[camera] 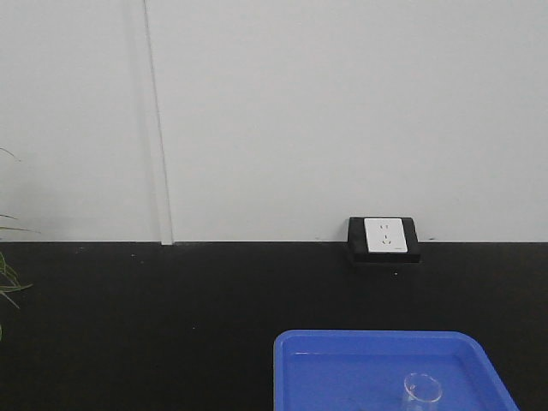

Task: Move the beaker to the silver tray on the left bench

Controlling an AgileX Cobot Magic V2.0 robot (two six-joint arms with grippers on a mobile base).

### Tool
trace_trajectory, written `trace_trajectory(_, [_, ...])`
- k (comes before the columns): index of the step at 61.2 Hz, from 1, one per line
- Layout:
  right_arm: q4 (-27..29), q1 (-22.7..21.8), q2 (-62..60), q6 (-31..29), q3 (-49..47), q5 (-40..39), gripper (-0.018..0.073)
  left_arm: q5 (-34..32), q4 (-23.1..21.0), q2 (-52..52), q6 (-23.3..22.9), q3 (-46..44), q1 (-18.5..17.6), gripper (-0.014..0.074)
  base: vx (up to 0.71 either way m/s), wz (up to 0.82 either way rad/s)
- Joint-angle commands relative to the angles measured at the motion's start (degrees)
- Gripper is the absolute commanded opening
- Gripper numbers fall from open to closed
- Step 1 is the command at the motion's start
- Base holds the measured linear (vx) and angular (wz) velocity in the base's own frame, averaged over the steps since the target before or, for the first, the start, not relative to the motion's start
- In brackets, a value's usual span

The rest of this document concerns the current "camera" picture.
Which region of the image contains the clear glass beaker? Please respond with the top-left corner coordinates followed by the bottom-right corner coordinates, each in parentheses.
top-left (401, 372), bottom-right (444, 411)

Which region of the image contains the blue plastic tray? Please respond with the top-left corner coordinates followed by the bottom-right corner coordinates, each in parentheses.
top-left (273, 330), bottom-right (517, 410)

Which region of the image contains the black socket mounting box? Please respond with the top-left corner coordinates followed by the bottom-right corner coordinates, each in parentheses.
top-left (347, 217), bottom-right (420, 264)

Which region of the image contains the green potted plant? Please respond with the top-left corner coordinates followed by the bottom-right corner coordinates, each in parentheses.
top-left (0, 147), bottom-right (42, 342)

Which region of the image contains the white wall power socket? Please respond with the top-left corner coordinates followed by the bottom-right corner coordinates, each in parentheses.
top-left (364, 217), bottom-right (408, 253)

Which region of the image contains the white wall cable conduit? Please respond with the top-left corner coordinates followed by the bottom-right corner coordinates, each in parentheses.
top-left (142, 0), bottom-right (175, 247)

